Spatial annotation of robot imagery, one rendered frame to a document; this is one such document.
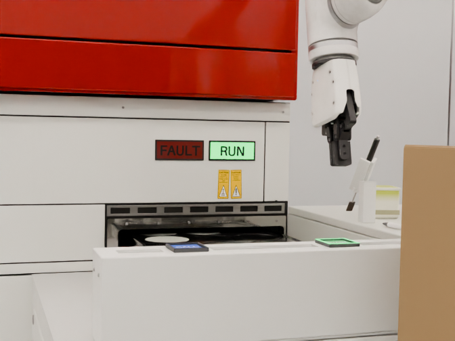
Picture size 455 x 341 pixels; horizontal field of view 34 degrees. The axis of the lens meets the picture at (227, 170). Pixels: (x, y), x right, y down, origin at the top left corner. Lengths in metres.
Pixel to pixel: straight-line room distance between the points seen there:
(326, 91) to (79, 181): 0.69
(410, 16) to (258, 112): 2.06
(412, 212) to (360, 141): 2.50
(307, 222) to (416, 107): 2.10
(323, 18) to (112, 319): 0.59
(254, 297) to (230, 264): 0.07
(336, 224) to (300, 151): 1.89
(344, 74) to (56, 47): 0.69
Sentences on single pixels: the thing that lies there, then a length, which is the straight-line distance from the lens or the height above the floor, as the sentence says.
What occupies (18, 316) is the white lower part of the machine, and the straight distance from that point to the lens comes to 1.74.
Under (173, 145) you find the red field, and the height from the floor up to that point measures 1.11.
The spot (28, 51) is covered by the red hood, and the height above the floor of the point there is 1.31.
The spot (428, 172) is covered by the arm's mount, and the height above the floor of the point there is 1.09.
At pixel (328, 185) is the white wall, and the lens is 3.54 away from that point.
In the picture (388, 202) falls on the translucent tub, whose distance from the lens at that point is 1.63.
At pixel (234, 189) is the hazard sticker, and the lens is 1.79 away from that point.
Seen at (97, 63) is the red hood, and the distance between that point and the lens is 1.66.
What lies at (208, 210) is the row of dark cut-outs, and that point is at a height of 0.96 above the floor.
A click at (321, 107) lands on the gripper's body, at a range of 1.25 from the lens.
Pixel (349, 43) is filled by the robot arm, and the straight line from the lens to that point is 1.25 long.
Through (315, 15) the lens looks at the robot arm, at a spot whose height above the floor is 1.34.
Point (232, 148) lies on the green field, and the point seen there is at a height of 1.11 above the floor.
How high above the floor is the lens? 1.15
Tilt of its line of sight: 3 degrees down
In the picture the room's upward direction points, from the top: 1 degrees clockwise
